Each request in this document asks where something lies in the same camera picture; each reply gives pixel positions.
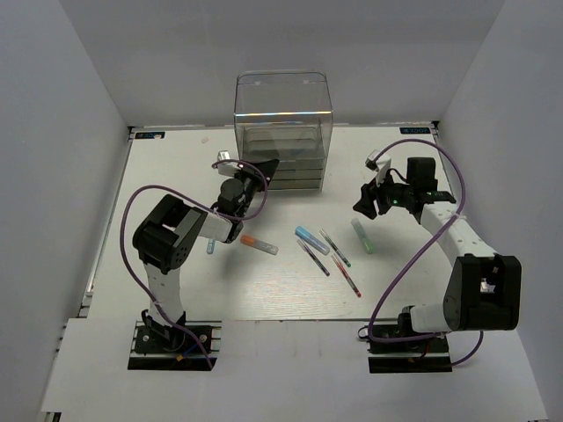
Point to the orange cap highlighter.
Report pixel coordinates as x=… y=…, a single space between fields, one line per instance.
x=259 y=244

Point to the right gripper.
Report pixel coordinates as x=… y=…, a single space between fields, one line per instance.
x=366 y=205

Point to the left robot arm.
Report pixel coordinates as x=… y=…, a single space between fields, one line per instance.
x=167 y=235

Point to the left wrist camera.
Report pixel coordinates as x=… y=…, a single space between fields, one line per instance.
x=225 y=165

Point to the blue pen under arm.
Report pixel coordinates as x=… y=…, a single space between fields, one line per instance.
x=211 y=246

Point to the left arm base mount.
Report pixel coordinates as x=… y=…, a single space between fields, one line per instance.
x=150 y=352

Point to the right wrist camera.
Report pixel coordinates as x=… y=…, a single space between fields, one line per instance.
x=378 y=162

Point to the red gel pen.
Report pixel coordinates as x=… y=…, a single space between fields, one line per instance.
x=346 y=276

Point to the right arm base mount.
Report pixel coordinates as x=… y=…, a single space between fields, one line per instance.
x=418 y=357

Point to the right table label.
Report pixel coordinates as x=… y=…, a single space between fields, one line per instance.
x=415 y=130

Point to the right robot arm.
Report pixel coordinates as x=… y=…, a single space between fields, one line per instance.
x=484 y=288

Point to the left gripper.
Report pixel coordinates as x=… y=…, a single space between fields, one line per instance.
x=268 y=167

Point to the blue cap highlighter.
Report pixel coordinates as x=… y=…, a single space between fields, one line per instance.
x=311 y=240

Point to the table label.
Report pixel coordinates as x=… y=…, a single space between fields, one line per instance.
x=415 y=130
x=149 y=135

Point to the green gel pen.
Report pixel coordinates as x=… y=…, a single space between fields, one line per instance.
x=335 y=248

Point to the clear plastic drawer organizer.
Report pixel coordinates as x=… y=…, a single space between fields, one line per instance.
x=285 y=115

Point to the left table label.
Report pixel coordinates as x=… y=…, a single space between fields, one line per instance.
x=149 y=135

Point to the green cap highlighter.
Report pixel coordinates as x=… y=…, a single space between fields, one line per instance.
x=367 y=244

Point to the purple gel pen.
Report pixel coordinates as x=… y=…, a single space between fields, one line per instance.
x=314 y=258

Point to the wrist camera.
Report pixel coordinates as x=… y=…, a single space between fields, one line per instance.
x=378 y=162
x=225 y=165

